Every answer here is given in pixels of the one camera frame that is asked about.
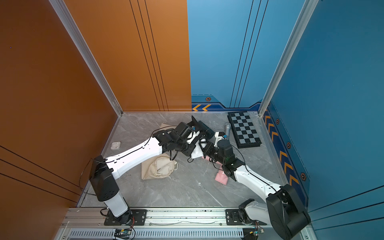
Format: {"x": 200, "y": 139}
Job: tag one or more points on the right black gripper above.
{"x": 207, "y": 149}

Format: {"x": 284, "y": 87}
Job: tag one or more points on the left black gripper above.
{"x": 192, "y": 147}

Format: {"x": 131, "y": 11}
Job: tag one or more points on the black drawstring pouch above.
{"x": 193, "y": 124}

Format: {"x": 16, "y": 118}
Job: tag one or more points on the white hair dryer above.
{"x": 197, "y": 152}

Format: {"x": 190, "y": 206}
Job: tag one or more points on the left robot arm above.
{"x": 155, "y": 153}

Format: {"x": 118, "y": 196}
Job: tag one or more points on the black hair dryer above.
{"x": 205, "y": 130}

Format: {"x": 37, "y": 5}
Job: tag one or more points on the pink hair dryer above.
{"x": 221, "y": 177}

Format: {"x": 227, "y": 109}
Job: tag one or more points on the grey microphone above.
{"x": 227, "y": 130}

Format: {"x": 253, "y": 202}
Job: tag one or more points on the folded checkered chess board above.
{"x": 244, "y": 131}

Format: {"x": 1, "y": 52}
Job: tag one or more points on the white earbuds case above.
{"x": 115, "y": 145}

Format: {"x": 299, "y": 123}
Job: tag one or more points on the right green circuit board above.
{"x": 252, "y": 234}

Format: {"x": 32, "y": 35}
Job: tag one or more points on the green circuit board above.
{"x": 123, "y": 234}
{"x": 252, "y": 234}

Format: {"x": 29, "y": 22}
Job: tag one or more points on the left green circuit board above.
{"x": 123, "y": 234}

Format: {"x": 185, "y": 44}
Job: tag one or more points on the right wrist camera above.
{"x": 220, "y": 136}

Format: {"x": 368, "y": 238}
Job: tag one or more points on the beige printed drawstring pouch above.
{"x": 167, "y": 129}

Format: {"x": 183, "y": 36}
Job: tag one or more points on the beige crumpled drawstring pouch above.
{"x": 158, "y": 167}

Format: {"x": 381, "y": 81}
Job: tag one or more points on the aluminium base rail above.
{"x": 205, "y": 223}

